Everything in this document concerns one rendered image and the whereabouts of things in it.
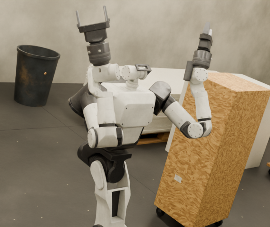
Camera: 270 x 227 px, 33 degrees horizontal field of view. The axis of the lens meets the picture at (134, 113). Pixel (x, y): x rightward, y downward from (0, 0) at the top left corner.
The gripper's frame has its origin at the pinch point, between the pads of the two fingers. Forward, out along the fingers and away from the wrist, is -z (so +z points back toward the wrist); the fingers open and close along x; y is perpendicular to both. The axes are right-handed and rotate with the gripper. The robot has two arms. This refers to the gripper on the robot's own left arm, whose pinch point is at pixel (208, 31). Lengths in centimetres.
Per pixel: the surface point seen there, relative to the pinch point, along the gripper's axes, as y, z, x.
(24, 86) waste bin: 244, 11, -272
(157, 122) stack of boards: 82, 20, -297
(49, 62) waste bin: 218, -22, -270
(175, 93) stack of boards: 68, -18, -297
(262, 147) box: -38, 19, -341
